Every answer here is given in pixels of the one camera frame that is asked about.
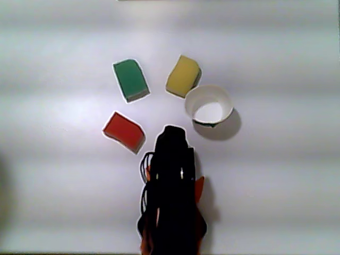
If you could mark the green and white sponge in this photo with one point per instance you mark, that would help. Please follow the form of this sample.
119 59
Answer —
130 77

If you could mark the white paper cup green sleeve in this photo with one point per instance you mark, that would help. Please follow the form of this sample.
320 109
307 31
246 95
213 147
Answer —
210 111

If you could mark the yellow and white sponge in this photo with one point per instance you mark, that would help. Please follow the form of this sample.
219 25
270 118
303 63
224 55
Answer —
182 75

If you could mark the red and white sponge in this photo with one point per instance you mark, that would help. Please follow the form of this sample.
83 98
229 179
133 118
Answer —
122 130

